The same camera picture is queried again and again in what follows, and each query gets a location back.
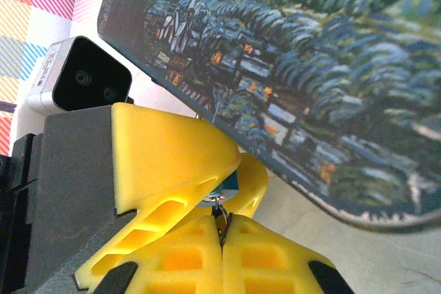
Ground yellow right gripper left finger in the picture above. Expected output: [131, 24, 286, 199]
[91, 215, 224, 294]

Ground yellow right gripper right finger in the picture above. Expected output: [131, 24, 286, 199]
[222, 213, 356, 294]

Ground small silver key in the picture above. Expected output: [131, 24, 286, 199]
[211, 196, 231, 242]

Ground starry night tin box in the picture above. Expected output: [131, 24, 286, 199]
[96, 0, 441, 233]

